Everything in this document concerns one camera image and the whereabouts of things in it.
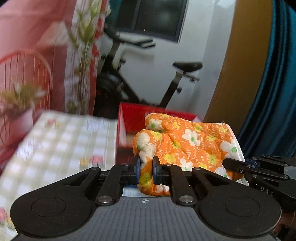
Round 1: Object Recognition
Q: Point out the black exercise bike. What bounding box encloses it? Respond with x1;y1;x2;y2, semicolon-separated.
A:
100;26;205;112

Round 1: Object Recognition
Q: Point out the wooden door panel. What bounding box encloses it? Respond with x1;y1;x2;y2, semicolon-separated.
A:
204;1;272;135

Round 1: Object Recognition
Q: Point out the orange floral quilted cloth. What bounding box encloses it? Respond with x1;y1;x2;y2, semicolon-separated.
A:
132;113;248;196

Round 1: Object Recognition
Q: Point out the teal curtain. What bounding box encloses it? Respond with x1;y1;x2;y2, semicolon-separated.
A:
238;1;295;158

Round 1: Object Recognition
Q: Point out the dark window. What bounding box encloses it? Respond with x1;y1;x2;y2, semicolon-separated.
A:
106;0;188;43

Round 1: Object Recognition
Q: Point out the red strawberry cardboard box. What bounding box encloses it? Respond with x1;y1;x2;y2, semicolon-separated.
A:
115;102;202;164

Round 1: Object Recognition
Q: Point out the green checked bunny tablecloth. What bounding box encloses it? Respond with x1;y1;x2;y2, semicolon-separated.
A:
1;110;117;240

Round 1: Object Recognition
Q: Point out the printed red backdrop cloth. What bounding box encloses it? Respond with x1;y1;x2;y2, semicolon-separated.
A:
1;1;110;168

